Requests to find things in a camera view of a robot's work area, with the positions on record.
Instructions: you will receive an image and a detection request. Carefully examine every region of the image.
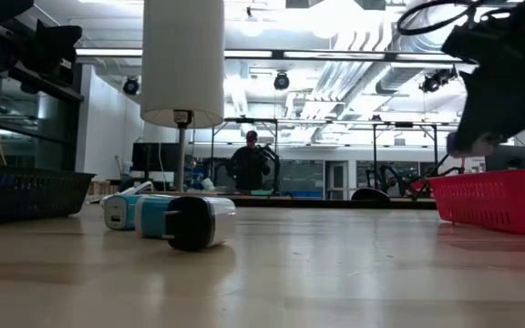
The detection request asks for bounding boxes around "blue white wall charger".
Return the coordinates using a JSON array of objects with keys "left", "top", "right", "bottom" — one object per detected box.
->
[{"left": 133, "top": 194, "right": 177, "bottom": 240}]

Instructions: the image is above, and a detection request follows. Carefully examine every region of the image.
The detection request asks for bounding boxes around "red slotted plastic basket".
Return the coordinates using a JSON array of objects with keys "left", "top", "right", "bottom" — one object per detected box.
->
[{"left": 428, "top": 169, "right": 525, "bottom": 236}]

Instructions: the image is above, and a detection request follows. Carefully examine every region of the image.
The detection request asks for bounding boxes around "round black ceiling fixture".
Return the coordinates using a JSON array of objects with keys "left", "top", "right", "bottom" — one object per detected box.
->
[
  {"left": 121, "top": 77, "right": 140, "bottom": 97},
  {"left": 273, "top": 71, "right": 291, "bottom": 91}
]

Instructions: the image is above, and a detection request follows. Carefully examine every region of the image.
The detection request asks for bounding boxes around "long ceiling light strip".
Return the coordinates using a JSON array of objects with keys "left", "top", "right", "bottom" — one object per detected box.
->
[{"left": 75, "top": 47, "right": 468, "bottom": 63}]

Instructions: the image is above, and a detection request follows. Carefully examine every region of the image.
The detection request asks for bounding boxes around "black aluminium table frame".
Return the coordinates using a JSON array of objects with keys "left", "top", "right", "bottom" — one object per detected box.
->
[{"left": 225, "top": 194, "right": 438, "bottom": 210}]

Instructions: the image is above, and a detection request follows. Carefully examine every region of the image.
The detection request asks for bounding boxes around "white cylindrical lamp shade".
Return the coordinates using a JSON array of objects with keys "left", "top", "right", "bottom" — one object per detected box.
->
[{"left": 139, "top": 0, "right": 225, "bottom": 129}]

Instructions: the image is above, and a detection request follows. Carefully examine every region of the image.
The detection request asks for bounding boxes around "black ceiling spotlight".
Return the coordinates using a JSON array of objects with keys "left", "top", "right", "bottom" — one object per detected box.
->
[{"left": 419, "top": 67, "right": 458, "bottom": 95}]

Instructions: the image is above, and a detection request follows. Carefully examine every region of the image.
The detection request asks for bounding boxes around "metal lamp pole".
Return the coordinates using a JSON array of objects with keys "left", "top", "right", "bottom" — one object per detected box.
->
[{"left": 173, "top": 108, "right": 195, "bottom": 192}]

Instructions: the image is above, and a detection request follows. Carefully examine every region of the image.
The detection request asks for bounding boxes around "black slotted plastic basket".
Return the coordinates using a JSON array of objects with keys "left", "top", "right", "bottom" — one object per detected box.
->
[{"left": 0, "top": 163, "right": 96, "bottom": 227}]

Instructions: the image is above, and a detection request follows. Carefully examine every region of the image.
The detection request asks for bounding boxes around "round wooden lamp base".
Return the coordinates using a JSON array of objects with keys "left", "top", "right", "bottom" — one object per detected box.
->
[{"left": 152, "top": 190, "right": 221, "bottom": 198}]

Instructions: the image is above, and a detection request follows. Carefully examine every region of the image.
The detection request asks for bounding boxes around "right gripper black cable loop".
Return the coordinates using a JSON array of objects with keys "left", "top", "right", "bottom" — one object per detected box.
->
[{"left": 396, "top": 0, "right": 525, "bottom": 36}]

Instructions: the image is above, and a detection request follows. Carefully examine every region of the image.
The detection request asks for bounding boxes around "teal cube wall charger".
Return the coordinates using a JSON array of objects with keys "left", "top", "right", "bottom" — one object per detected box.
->
[{"left": 103, "top": 194, "right": 141, "bottom": 231}]

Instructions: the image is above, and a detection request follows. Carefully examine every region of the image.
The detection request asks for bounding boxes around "black monitor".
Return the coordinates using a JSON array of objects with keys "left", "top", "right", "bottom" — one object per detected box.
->
[
  {"left": 485, "top": 144, "right": 525, "bottom": 172},
  {"left": 130, "top": 141, "right": 181, "bottom": 173}
]

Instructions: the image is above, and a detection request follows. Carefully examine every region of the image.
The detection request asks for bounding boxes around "black background station frame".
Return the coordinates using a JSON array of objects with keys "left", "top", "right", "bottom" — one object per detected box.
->
[{"left": 211, "top": 117, "right": 441, "bottom": 201}]

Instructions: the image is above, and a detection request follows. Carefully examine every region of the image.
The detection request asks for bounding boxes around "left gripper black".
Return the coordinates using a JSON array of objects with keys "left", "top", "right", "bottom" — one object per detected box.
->
[{"left": 34, "top": 20, "right": 84, "bottom": 77}]

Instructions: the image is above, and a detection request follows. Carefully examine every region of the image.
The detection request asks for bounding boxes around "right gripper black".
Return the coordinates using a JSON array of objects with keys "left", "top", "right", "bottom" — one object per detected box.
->
[{"left": 442, "top": 13, "right": 525, "bottom": 154}]

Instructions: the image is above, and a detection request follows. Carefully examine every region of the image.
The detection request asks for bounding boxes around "white black-faced wall charger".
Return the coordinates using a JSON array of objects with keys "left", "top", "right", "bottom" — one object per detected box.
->
[{"left": 161, "top": 195, "right": 238, "bottom": 252}]

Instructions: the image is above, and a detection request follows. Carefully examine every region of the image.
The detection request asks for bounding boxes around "person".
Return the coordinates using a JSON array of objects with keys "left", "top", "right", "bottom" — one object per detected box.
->
[{"left": 228, "top": 129, "right": 273, "bottom": 192}]

